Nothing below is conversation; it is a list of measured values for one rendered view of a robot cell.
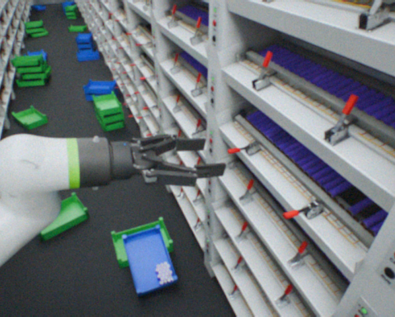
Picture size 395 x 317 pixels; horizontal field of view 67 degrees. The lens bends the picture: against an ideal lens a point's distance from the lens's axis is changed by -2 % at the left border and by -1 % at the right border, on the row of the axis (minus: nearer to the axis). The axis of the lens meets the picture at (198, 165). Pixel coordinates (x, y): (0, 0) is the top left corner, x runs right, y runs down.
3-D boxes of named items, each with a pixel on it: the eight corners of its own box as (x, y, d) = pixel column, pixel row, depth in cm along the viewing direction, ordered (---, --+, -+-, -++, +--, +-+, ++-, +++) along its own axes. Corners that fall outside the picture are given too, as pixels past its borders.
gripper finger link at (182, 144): (176, 151, 69) (174, 150, 69) (203, 150, 72) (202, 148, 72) (178, 140, 67) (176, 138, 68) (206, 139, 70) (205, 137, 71)
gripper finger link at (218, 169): (194, 164, 60) (195, 166, 59) (224, 162, 63) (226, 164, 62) (191, 176, 62) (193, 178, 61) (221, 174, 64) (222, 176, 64)
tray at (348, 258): (353, 284, 60) (357, 262, 54) (221, 137, 105) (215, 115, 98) (432, 236, 62) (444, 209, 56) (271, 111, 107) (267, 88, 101)
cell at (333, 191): (355, 186, 71) (332, 199, 70) (349, 181, 72) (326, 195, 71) (355, 181, 69) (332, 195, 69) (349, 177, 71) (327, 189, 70)
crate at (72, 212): (41, 242, 173) (37, 233, 168) (30, 222, 186) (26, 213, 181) (90, 217, 189) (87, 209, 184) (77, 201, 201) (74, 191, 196)
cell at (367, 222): (390, 216, 63) (364, 230, 63) (384, 209, 64) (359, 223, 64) (394, 212, 62) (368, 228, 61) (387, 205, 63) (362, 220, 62)
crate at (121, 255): (119, 269, 160) (117, 259, 155) (113, 240, 175) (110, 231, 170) (173, 251, 169) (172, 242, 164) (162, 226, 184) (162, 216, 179)
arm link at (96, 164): (78, 150, 49) (74, 125, 56) (80, 205, 55) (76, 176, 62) (116, 149, 52) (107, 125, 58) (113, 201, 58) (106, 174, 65)
